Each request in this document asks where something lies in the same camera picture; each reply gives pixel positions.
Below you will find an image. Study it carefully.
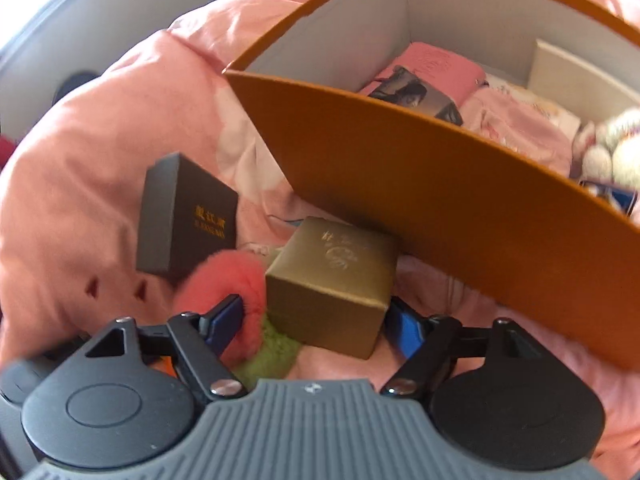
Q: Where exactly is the gold gift box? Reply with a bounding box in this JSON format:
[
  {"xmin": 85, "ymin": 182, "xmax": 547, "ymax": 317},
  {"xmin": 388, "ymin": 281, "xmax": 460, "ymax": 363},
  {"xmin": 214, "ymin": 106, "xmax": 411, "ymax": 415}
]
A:
[{"xmin": 265, "ymin": 216, "xmax": 400, "ymax": 360}]

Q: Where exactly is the pink printed blanket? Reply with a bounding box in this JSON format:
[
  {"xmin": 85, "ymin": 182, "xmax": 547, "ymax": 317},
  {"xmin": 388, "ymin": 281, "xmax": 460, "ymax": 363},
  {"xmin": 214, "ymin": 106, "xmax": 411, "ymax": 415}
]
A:
[{"xmin": 0, "ymin": 0, "xmax": 640, "ymax": 480}]

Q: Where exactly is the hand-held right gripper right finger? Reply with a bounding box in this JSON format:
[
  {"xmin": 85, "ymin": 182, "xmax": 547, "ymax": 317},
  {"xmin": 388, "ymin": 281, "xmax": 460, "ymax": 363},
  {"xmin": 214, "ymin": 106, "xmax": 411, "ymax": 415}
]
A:
[{"xmin": 381, "ymin": 297, "xmax": 544, "ymax": 396}]

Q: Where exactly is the dark photo card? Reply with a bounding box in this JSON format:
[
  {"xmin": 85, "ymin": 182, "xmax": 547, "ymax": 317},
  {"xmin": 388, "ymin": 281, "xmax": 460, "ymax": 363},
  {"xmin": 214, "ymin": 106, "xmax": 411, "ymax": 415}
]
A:
[{"xmin": 367, "ymin": 65, "xmax": 464, "ymax": 126}]

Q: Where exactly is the pink cloth packet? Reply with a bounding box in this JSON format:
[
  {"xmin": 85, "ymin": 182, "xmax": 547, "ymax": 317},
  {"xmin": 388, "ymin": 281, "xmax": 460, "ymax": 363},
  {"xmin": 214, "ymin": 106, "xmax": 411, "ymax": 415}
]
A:
[{"xmin": 459, "ymin": 87, "xmax": 577, "ymax": 177}]

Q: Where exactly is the black gift box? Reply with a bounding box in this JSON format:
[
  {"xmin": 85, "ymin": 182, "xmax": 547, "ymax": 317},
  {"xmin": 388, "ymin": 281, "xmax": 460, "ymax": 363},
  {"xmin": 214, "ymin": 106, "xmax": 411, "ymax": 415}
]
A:
[{"xmin": 135, "ymin": 152, "xmax": 240, "ymax": 291}]

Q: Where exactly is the green fur pompom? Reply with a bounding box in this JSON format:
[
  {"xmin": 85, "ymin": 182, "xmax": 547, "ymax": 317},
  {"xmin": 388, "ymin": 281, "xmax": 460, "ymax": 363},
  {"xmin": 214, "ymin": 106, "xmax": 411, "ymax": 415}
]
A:
[{"xmin": 232, "ymin": 252, "xmax": 312, "ymax": 384}]

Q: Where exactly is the pink notebook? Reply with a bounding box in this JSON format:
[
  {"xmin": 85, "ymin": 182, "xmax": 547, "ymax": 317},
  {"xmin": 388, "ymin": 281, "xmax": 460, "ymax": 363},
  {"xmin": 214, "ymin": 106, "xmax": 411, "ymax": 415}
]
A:
[{"xmin": 385, "ymin": 42, "xmax": 486, "ymax": 107}]

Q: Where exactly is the cream crocheted bunny doll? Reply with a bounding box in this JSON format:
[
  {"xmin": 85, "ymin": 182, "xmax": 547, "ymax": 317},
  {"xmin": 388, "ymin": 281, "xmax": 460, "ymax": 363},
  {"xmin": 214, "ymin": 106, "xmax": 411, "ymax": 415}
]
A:
[{"xmin": 571, "ymin": 107, "xmax": 640, "ymax": 192}]

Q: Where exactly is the window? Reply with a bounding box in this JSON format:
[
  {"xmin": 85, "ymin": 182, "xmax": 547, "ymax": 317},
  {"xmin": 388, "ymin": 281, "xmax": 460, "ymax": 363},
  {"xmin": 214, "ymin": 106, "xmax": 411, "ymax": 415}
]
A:
[{"xmin": 0, "ymin": 0, "xmax": 101, "ymax": 56}]

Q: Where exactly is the orange cardboard box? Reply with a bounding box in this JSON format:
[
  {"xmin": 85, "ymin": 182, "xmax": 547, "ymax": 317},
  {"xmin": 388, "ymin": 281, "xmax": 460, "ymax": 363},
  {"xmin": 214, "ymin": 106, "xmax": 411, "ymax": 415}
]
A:
[{"xmin": 222, "ymin": 0, "xmax": 640, "ymax": 374}]

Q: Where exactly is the dark round object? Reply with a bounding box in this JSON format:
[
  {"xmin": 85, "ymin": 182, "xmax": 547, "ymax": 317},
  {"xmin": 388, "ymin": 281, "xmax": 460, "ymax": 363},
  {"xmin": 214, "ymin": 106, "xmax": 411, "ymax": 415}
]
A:
[{"xmin": 52, "ymin": 71, "xmax": 101, "ymax": 104}]

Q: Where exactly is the blue-edged card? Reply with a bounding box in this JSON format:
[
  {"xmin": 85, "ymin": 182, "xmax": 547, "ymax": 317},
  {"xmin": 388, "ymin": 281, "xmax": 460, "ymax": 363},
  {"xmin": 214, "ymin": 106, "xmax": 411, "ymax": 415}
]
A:
[{"xmin": 577, "ymin": 177, "xmax": 639, "ymax": 219}]

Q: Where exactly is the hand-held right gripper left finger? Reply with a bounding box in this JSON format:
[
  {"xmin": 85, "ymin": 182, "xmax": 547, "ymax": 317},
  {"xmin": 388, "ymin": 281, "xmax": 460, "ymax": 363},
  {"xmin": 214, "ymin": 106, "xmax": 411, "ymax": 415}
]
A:
[{"xmin": 85, "ymin": 294, "xmax": 248, "ymax": 402}]

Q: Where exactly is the pink fur pompom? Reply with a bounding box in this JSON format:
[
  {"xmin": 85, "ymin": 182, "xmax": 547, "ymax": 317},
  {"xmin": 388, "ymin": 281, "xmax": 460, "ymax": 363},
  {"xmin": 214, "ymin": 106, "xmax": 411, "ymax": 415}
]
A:
[{"xmin": 172, "ymin": 248, "xmax": 269, "ymax": 367}]

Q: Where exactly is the white cardboard box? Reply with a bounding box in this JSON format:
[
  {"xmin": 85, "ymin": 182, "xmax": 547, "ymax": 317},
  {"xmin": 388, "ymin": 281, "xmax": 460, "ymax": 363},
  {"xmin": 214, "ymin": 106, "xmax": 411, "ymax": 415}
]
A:
[{"xmin": 527, "ymin": 38, "xmax": 640, "ymax": 127}]

